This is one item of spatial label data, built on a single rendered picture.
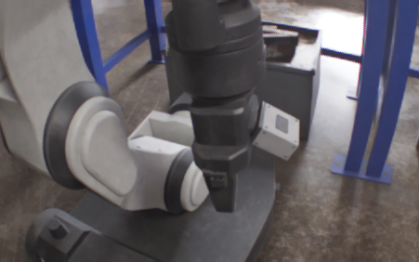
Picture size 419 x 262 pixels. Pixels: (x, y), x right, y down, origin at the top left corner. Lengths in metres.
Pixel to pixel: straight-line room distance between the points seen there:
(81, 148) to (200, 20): 0.22
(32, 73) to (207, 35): 0.21
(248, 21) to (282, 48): 0.93
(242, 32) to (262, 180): 0.64
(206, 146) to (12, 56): 0.23
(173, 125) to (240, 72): 0.53
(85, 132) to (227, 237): 0.47
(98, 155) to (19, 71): 0.15
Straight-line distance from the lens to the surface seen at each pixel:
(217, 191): 0.38
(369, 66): 0.96
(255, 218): 0.83
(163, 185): 0.70
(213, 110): 0.34
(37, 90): 0.40
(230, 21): 0.30
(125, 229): 0.85
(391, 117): 1.04
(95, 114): 0.43
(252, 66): 0.32
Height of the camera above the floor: 0.83
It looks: 38 degrees down
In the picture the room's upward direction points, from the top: 6 degrees counter-clockwise
